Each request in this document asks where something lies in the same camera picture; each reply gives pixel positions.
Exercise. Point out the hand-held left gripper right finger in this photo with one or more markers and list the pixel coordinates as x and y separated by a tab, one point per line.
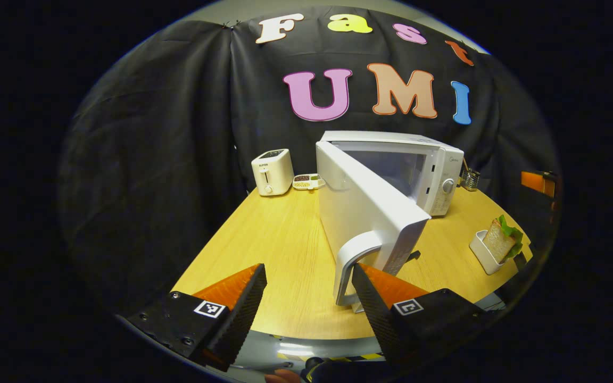
375	314

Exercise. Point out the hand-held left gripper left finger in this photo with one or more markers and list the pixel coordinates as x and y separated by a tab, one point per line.
242	319

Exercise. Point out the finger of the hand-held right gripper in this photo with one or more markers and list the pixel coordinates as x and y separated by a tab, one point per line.
538	182

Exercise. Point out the sandwich with green lettuce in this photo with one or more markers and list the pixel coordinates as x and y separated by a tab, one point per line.
498	242

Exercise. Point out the white microwave oven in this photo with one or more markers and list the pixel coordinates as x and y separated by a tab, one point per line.
370	213

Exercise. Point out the yellow black striped tape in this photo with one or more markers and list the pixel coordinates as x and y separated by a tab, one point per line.
370	356

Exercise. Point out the white plastic tray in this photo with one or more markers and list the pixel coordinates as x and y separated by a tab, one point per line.
481	252

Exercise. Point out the white divided snack dish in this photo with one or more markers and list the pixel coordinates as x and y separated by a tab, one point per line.
307	182

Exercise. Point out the white toaster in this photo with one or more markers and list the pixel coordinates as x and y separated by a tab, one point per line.
272	173

